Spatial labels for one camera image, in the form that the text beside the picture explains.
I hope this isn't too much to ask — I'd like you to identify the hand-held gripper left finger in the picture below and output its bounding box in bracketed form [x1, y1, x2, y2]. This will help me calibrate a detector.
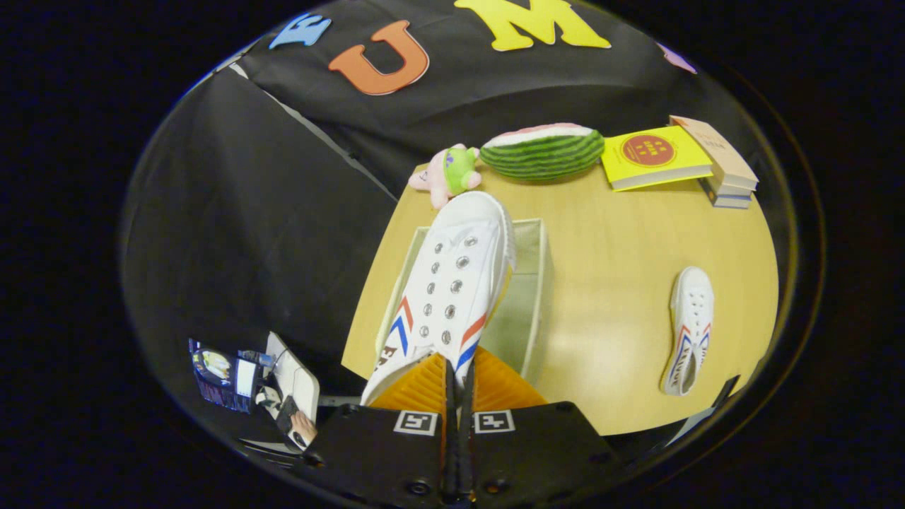
[303, 352, 457, 509]

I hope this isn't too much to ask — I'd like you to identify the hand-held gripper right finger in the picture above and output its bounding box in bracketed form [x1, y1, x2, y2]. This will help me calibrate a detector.
[460, 346, 624, 509]

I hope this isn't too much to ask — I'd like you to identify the beige fabric storage box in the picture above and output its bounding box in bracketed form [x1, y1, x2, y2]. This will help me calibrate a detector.
[374, 217, 551, 387]

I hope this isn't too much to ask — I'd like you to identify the white canvas shoe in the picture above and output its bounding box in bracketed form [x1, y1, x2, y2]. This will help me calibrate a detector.
[358, 190, 518, 408]
[660, 266, 716, 397]

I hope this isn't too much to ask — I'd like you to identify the white flat panel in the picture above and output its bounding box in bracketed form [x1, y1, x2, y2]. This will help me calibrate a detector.
[264, 332, 321, 426]

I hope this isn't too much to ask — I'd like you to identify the blue printed carton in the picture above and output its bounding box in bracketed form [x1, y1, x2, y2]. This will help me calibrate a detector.
[188, 338, 259, 415]

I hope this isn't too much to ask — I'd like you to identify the pink and green plush toy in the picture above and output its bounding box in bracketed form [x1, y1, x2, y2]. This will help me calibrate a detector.
[408, 144, 484, 211]

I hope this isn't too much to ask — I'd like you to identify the watermelon slice plush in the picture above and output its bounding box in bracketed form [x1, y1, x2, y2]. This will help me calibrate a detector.
[479, 122, 607, 182]

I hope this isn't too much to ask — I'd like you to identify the black backdrop cloth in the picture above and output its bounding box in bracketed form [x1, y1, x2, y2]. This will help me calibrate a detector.
[122, 0, 782, 428]

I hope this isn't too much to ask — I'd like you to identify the yellow book with red circle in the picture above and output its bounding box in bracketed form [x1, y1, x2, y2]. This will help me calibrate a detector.
[600, 125, 714, 192]

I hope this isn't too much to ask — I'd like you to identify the grey-blue book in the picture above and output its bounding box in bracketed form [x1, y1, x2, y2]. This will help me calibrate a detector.
[699, 180, 752, 210]

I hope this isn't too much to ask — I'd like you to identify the white paperback book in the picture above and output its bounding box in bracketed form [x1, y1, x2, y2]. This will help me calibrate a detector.
[707, 177, 754, 200]

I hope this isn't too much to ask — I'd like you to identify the tan cover book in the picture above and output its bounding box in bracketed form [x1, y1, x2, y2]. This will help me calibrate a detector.
[670, 115, 759, 192]

